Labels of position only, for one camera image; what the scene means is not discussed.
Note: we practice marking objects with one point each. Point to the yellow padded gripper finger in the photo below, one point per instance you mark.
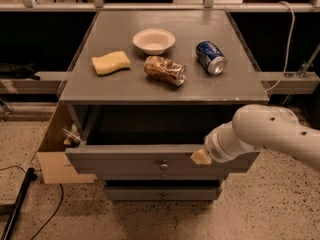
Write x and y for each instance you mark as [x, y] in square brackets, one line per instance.
[200, 157]

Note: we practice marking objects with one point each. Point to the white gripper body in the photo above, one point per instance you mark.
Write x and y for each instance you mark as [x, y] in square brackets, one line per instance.
[214, 148]

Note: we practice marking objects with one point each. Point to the grey top drawer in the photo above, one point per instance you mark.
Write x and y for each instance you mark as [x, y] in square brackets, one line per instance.
[150, 156]

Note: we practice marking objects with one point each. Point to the grey drawer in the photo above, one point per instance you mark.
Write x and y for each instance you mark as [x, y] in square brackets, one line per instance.
[150, 156]
[166, 193]

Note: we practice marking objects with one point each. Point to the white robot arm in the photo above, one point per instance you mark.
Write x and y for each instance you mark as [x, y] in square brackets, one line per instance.
[254, 127]

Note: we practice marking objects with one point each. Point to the grey drawer cabinet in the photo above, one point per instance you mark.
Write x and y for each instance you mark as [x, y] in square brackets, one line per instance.
[129, 101]

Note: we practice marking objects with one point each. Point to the grey bottom drawer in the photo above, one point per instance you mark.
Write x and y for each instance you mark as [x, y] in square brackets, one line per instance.
[166, 193]

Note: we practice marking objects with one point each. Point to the blue soda can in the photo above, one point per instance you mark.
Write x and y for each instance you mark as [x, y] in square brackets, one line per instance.
[210, 57]

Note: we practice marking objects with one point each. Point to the crushed brown can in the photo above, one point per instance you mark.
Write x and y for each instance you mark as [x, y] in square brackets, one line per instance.
[165, 70]

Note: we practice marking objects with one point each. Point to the white bowl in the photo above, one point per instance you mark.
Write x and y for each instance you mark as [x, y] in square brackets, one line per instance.
[154, 41]

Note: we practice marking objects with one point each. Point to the yellow sponge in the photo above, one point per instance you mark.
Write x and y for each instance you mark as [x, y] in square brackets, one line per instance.
[110, 62]

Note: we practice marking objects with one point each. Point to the crumpled items in box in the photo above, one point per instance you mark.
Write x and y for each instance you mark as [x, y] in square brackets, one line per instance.
[72, 136]

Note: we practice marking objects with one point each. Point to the cardboard box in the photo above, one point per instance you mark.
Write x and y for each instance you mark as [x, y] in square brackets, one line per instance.
[55, 165]

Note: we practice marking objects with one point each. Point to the black bar on floor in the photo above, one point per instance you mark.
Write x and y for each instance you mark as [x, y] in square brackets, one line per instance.
[11, 211]

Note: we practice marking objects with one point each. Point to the metal rail frame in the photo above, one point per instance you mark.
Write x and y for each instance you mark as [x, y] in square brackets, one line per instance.
[99, 5]

